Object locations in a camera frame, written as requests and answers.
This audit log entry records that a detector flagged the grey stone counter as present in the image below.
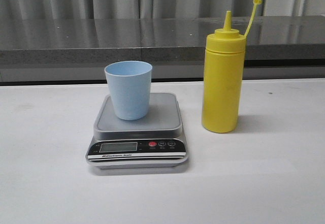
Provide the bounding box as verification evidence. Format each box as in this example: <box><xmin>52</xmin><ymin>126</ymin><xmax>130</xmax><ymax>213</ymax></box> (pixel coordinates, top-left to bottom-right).
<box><xmin>1</xmin><ymin>16</ymin><xmax>324</xmax><ymax>85</ymax></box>

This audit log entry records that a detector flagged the yellow squeeze bottle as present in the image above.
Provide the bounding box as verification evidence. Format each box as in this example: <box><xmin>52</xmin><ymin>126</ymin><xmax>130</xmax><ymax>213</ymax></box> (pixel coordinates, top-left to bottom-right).
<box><xmin>202</xmin><ymin>0</ymin><xmax>262</xmax><ymax>133</ymax></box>

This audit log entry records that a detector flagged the light blue plastic cup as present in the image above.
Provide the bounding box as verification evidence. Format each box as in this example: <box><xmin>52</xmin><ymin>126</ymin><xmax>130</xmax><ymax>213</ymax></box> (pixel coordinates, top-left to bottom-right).
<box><xmin>104</xmin><ymin>60</ymin><xmax>152</xmax><ymax>120</ymax></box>

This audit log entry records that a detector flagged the silver digital kitchen scale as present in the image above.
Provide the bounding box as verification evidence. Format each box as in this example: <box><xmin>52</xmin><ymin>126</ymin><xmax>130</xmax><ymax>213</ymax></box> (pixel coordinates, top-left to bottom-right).
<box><xmin>85</xmin><ymin>92</ymin><xmax>189</xmax><ymax>173</ymax></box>

